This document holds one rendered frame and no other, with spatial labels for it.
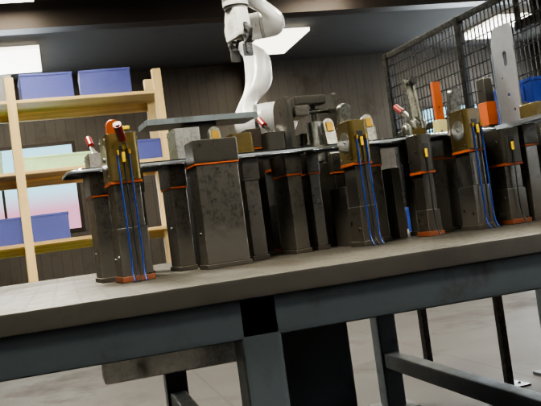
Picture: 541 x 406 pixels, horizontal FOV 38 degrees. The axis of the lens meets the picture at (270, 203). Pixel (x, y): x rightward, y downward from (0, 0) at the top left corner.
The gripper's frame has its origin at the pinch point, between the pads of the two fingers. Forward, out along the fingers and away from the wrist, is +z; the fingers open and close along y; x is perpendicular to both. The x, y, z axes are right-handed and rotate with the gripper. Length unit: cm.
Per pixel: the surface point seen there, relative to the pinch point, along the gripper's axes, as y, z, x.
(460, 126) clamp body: 52, 34, 40
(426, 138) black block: 49, 36, 29
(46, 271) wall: -895, 92, 120
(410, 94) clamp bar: 16, 18, 53
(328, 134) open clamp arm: 14.0, 28.8, 19.9
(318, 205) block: 27, 51, 5
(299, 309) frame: 90, 71, -42
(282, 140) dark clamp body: 9.2, 29.1, 5.4
